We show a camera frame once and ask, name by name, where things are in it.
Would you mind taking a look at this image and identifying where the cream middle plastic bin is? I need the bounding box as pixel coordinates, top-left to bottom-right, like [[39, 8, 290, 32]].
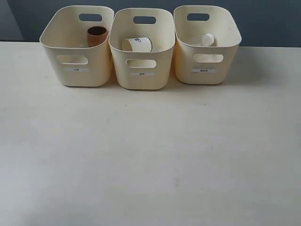
[[109, 8, 175, 90]]

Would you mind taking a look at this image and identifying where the cream left plastic bin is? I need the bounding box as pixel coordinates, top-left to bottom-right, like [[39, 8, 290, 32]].
[[40, 5, 114, 87]]

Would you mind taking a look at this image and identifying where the cream right plastic bin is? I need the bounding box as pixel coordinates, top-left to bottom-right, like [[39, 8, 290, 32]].
[[174, 5, 242, 85]]

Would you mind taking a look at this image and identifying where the cream plastic bin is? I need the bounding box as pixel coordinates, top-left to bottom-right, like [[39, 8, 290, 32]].
[[109, 8, 175, 90], [174, 5, 242, 85], [40, 5, 114, 87]]

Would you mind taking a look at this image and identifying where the clear plastic bottle white cap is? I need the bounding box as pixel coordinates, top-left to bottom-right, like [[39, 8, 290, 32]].
[[187, 33, 215, 47]]

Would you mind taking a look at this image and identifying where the white paper cup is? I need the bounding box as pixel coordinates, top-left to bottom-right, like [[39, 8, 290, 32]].
[[121, 37, 152, 52]]

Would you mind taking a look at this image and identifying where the brown wooden cup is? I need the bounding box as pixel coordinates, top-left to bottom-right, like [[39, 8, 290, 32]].
[[87, 26, 109, 47]]

